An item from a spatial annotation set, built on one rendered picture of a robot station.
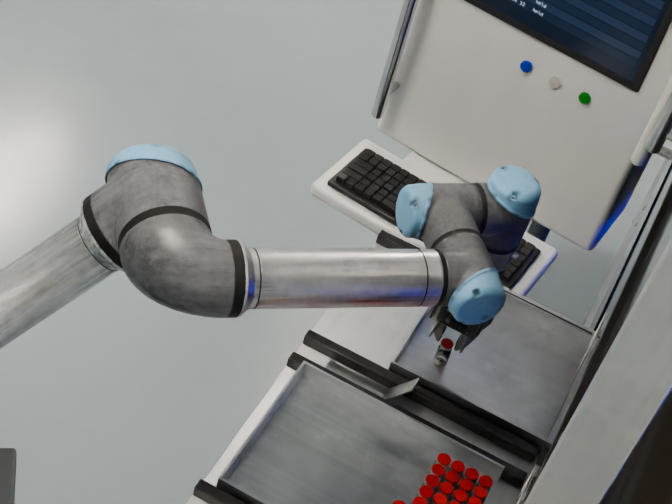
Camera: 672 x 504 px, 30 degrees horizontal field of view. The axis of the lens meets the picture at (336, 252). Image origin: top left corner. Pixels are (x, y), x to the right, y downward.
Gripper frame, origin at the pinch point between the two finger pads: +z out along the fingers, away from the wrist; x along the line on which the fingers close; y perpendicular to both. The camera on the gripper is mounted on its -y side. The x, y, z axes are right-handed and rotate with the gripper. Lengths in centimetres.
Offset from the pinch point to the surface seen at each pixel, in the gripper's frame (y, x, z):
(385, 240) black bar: -17.8, -18.5, 4.7
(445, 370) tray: 1.8, 1.5, 5.7
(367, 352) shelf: 5.8, -10.6, 6.2
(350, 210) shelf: -31.7, -29.4, 14.9
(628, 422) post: 49, 24, -51
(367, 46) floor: -195, -80, 96
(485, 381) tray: -0.1, 7.9, 5.6
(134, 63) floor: -136, -133, 97
